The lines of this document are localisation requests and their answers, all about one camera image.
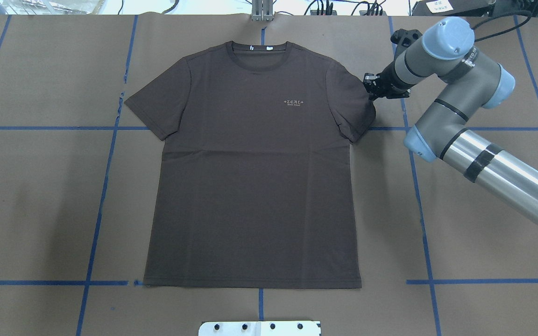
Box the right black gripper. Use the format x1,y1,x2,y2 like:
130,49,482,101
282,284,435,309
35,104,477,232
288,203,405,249
363,70,411,101

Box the dark brown t-shirt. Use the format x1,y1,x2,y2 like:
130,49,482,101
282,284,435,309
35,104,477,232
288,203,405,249
125,41,375,289

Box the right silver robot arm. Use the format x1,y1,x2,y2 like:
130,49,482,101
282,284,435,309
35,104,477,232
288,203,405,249
363,16,538,226

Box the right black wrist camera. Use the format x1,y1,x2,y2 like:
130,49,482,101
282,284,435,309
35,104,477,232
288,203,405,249
390,28,423,59

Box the aluminium frame post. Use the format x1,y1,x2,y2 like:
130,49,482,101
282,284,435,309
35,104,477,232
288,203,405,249
248,0,275,22

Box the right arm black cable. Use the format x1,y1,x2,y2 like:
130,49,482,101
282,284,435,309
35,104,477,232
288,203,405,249
472,9,538,42

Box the white camera mast pedestal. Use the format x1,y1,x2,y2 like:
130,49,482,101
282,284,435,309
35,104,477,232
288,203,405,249
198,321,323,336

